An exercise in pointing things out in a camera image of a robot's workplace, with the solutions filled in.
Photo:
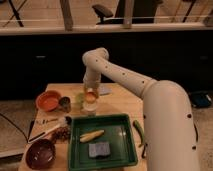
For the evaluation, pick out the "grey cloth piece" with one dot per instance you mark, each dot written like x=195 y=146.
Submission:
x=104 y=90

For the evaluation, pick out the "blue sponge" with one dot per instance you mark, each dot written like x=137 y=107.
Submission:
x=99 y=149

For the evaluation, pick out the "orange bowl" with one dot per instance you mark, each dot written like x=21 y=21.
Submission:
x=48 y=100

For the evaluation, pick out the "dark grape bunch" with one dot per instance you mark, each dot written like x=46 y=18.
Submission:
x=60 y=134

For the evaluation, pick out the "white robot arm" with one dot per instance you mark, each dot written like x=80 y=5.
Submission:
x=170 y=137

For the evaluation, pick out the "green plastic tray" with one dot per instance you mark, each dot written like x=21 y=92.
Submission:
x=117 y=132

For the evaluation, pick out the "white handled brush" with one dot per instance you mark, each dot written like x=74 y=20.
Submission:
x=63 y=122

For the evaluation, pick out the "orange apple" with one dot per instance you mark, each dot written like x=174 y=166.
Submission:
x=90 y=97

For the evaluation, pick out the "dark maroon bowl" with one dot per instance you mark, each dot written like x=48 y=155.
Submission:
x=41 y=155

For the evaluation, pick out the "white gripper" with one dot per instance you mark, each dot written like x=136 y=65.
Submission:
x=91 y=83

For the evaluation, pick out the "green cup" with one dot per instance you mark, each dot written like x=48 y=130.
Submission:
x=79 y=98

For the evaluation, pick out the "dark blue floor object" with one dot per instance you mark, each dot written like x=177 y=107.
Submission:
x=200 y=99

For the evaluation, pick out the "yellow corn cob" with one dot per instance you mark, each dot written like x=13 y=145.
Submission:
x=90 y=136

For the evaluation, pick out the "small dark metal cup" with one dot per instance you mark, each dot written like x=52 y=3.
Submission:
x=65 y=104

